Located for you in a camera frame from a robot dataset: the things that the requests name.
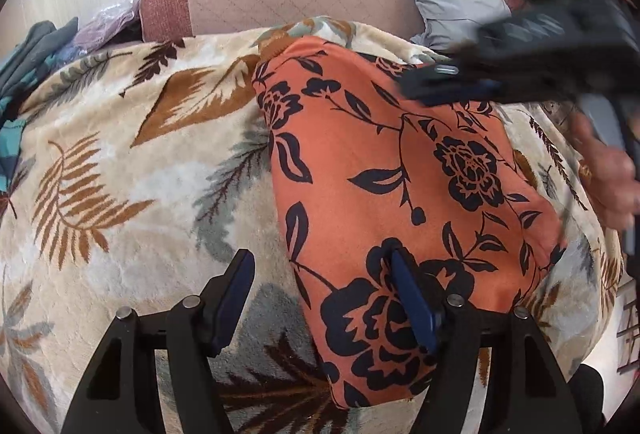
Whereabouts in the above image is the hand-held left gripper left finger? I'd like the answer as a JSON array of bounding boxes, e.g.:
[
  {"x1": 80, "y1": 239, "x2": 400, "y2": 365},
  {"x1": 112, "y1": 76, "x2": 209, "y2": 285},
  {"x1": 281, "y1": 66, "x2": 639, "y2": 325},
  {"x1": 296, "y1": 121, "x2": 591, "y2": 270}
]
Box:
[{"x1": 60, "y1": 248, "x2": 257, "y2": 434}]

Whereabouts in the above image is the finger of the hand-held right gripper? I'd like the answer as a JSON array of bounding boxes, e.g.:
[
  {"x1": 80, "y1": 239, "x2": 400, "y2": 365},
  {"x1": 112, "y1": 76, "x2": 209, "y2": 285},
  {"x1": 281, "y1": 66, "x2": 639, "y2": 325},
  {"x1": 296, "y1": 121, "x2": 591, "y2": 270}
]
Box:
[{"x1": 397, "y1": 41, "x2": 503, "y2": 109}]

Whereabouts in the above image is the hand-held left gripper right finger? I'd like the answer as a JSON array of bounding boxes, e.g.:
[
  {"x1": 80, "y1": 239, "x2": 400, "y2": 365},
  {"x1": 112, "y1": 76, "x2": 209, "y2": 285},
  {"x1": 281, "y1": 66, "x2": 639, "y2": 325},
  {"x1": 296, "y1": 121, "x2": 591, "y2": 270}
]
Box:
[{"x1": 390, "y1": 246, "x2": 583, "y2": 434}]

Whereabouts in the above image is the orange floral garment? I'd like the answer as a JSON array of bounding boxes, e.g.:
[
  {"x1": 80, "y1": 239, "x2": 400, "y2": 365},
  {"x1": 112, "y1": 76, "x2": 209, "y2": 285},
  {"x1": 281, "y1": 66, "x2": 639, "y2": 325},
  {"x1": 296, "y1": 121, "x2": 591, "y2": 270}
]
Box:
[{"x1": 252, "y1": 36, "x2": 568, "y2": 410}]

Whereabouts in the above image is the person's right hand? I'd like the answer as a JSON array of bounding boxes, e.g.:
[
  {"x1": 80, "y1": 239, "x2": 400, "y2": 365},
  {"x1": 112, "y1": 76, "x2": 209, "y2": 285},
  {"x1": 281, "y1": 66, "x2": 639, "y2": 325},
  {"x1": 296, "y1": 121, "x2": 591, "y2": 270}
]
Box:
[{"x1": 570, "y1": 113, "x2": 640, "y2": 235}]

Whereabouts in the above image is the leaf print blanket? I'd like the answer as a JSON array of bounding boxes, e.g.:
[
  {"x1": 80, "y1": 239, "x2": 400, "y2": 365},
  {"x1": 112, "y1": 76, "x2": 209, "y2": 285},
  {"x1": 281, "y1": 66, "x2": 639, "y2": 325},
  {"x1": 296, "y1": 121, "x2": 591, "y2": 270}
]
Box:
[{"x1": 0, "y1": 16, "x2": 626, "y2": 434}]

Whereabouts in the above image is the teal striped cloth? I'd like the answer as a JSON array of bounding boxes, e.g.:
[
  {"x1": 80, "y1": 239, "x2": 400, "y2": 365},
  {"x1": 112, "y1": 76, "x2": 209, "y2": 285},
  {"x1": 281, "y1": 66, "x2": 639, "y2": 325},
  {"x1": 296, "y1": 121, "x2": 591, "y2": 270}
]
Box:
[{"x1": 0, "y1": 94, "x2": 28, "y2": 195}]

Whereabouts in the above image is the clear plastic bag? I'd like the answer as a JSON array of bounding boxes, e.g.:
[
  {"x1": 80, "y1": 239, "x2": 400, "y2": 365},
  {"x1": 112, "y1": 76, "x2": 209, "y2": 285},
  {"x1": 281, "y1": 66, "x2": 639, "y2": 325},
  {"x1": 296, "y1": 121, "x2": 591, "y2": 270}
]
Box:
[{"x1": 75, "y1": 0, "x2": 143, "y2": 47}]

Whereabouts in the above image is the blue-grey cloth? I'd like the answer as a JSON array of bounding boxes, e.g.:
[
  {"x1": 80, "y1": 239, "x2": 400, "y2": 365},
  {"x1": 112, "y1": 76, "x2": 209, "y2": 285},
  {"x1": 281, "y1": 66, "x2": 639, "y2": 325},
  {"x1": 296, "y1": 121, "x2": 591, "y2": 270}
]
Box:
[{"x1": 0, "y1": 16, "x2": 81, "y2": 100}]

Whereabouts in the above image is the brown wooden frame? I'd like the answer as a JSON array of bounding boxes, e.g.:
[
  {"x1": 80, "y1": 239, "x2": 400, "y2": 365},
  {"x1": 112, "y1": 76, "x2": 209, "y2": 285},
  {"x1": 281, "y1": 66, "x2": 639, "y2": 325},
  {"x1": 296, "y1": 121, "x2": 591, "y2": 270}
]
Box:
[{"x1": 612, "y1": 284, "x2": 640, "y2": 375}]

